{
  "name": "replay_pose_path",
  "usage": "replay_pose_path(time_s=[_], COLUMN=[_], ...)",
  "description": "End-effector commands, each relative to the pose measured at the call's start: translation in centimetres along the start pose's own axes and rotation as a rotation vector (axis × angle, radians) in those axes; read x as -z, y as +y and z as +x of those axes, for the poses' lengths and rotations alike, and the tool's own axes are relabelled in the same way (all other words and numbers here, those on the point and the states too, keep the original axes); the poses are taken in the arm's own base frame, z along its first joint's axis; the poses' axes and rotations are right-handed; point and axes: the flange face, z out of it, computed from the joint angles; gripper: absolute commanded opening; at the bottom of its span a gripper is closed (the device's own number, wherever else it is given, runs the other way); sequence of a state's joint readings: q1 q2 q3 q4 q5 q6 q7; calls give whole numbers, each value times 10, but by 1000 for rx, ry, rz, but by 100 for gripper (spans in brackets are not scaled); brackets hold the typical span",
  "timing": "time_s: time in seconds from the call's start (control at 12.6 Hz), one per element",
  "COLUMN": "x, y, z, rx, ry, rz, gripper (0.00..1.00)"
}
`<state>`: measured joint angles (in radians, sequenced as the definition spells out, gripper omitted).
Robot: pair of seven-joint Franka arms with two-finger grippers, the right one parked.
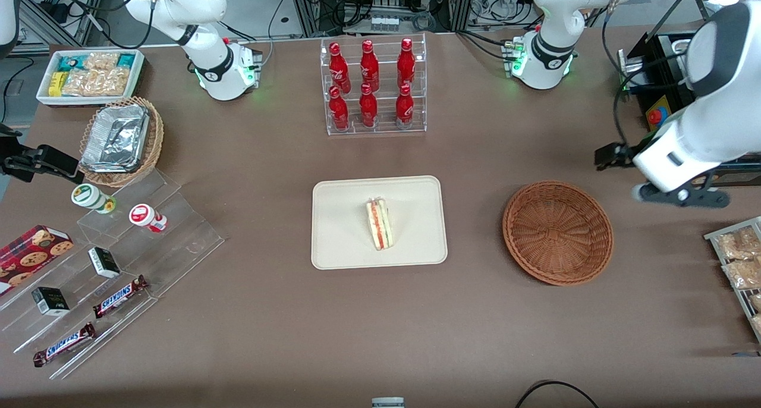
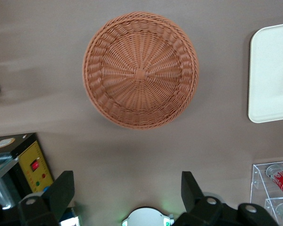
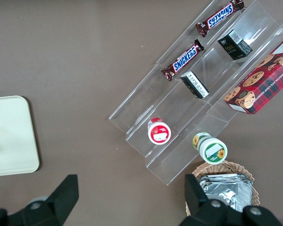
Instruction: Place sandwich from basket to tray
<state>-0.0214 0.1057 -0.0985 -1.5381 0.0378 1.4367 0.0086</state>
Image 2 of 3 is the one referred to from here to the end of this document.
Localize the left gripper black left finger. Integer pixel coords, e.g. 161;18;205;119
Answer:
18;170;75;226

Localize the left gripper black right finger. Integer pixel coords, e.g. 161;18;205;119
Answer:
176;171;227;226

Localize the round brown wicker basket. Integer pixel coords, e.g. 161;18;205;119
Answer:
82;11;200;130

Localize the cream plastic tray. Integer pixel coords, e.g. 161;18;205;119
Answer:
247;22;283;123

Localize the clear acrylic bottle rack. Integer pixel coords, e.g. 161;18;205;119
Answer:
250;160;283;226

